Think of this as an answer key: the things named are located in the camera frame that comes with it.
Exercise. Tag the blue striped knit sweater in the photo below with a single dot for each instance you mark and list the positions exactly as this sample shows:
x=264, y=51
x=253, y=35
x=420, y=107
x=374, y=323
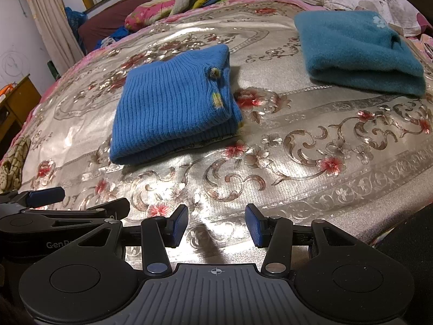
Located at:
x=162, y=108

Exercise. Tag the brown patterned cloth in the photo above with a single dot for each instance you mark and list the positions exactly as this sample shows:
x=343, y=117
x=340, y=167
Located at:
x=13, y=162

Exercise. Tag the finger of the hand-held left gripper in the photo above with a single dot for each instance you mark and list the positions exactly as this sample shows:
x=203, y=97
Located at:
x=115, y=207
x=47, y=196

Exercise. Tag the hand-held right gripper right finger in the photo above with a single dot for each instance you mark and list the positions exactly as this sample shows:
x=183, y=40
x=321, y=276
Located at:
x=255, y=225

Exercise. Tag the wooden desk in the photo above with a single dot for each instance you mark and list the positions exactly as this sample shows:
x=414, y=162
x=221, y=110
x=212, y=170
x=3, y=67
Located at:
x=20, y=105

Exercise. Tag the blue crumpled clothes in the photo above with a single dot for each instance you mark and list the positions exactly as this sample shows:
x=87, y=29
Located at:
x=118, y=34

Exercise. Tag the beige curtain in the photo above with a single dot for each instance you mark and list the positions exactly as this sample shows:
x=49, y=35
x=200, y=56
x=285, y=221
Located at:
x=50, y=13

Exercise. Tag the orange toy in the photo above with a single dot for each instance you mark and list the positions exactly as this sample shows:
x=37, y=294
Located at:
x=6, y=89

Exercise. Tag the floral satin bedspread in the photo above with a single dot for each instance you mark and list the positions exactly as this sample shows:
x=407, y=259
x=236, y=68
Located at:
x=304, y=135

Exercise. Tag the teal folded sweater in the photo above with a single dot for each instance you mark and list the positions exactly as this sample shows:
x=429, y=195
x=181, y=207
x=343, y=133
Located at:
x=355, y=47

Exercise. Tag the pink floral quilt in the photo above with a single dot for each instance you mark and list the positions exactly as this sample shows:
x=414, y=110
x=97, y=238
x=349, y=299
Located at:
x=149, y=10

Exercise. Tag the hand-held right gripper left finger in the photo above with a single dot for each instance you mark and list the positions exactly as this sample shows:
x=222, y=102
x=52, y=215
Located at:
x=177, y=225

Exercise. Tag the maroon sofa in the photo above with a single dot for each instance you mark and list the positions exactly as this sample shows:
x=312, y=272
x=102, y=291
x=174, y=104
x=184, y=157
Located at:
x=101, y=20

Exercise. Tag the blue bag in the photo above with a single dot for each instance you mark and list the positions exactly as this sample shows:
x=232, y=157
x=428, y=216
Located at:
x=74, y=20

